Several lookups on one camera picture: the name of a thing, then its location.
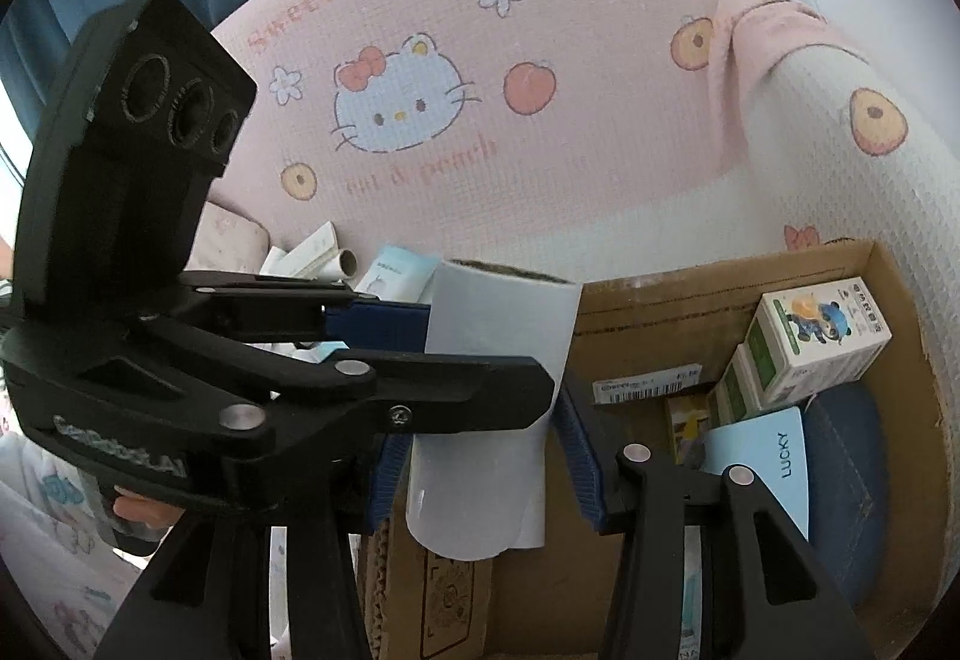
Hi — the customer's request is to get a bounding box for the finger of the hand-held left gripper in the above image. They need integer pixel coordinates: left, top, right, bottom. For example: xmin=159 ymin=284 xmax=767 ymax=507
xmin=214 ymin=349 xmax=557 ymax=462
xmin=178 ymin=268 xmax=434 ymax=361

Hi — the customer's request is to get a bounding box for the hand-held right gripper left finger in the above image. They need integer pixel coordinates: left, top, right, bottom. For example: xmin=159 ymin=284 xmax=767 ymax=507
xmin=94 ymin=436 xmax=410 ymax=660

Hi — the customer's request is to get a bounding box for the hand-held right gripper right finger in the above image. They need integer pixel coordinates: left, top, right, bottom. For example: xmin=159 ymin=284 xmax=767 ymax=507
xmin=559 ymin=397 xmax=878 ymax=660

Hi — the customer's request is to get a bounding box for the pile of paper tubes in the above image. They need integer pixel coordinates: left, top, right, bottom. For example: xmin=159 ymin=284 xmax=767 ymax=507
xmin=259 ymin=246 xmax=366 ymax=286

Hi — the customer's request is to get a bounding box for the white cardboard roll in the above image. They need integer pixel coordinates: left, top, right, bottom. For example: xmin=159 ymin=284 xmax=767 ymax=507
xmin=405 ymin=259 xmax=584 ymax=562

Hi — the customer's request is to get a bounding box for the brown cardboard box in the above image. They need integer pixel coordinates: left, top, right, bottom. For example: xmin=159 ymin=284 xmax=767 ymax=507
xmin=352 ymin=238 xmax=946 ymax=660

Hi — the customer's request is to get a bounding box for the person's left hand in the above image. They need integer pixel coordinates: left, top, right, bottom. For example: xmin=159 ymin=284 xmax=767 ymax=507
xmin=111 ymin=491 xmax=187 ymax=530

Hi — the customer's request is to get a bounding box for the blue wet wipes packet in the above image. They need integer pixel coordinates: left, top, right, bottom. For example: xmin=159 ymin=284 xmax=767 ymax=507
xmin=354 ymin=245 xmax=440 ymax=301

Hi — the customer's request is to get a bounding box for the small yellow printed box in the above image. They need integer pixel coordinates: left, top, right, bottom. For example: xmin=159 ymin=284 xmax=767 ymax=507
xmin=666 ymin=394 xmax=713 ymax=466

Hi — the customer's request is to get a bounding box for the green white small box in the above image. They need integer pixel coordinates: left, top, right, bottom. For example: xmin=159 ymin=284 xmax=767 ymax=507
xmin=724 ymin=341 xmax=781 ymax=421
xmin=705 ymin=379 xmax=740 ymax=428

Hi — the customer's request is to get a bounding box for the light blue case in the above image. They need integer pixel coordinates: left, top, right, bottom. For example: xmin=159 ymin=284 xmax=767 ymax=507
xmin=705 ymin=405 xmax=811 ymax=545

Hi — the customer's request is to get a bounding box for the green white cartoon printed box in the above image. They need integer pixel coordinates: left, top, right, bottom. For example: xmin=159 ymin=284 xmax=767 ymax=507
xmin=754 ymin=277 xmax=893 ymax=398

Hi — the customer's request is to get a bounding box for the white cartoon printed cloth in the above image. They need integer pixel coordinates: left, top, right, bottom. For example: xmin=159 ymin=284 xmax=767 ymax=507
xmin=0 ymin=435 xmax=162 ymax=638

